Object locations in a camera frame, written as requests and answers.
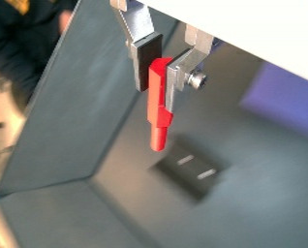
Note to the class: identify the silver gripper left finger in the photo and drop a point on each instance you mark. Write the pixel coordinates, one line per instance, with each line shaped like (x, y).
(143, 39)

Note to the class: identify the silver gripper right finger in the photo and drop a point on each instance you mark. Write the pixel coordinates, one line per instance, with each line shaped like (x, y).
(183, 70)

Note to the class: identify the red peg object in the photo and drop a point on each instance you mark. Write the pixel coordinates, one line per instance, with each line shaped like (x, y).
(159, 115)

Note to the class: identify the purple board block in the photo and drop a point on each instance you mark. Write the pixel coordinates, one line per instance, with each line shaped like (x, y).
(278, 96)

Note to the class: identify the black angled holder stand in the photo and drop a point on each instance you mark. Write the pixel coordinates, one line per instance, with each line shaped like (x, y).
(190, 168)

